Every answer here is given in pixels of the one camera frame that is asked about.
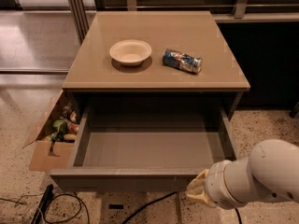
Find black floor cable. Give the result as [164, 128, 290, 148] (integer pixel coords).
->
[121, 190, 243, 224]

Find crushed blue soda can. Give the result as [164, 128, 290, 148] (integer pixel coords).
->
[163, 49, 203, 74]

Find white paper bowl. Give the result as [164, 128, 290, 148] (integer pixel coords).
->
[109, 40, 152, 66]

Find grey top drawer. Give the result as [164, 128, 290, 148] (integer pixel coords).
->
[50, 105, 239, 192]

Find red snack packet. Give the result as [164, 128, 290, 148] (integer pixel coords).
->
[67, 122, 78, 134]

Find green snack bag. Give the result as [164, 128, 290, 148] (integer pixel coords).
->
[51, 119, 67, 142]

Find cardboard box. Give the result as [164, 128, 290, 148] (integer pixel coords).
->
[23, 91, 79, 172]

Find grey drawer cabinet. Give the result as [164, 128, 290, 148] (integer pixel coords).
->
[63, 11, 250, 116]

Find looped black cable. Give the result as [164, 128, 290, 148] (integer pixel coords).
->
[41, 192, 91, 224]

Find black power strip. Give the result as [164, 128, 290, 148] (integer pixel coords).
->
[30, 184, 53, 224]

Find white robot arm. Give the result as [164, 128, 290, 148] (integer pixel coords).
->
[186, 139, 299, 210]

